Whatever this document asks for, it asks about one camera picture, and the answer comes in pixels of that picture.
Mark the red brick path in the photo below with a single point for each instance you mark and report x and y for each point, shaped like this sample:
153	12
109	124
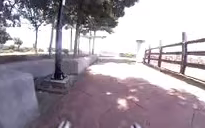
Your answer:
123	96

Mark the row of trees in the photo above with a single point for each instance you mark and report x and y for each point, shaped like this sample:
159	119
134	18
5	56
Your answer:
83	20

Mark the robot's own part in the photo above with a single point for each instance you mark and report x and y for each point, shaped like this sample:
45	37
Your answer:
65	124
135	125

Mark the dark wooden fence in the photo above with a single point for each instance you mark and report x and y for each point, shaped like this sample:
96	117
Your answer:
183	55

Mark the dark lamp post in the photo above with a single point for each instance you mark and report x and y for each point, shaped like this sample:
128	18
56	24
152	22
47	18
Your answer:
58	43

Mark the stone lamp post base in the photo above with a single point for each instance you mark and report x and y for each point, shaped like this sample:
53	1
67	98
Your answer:
55	84

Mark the low grey concrete wall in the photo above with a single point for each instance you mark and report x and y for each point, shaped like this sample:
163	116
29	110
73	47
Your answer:
30	71

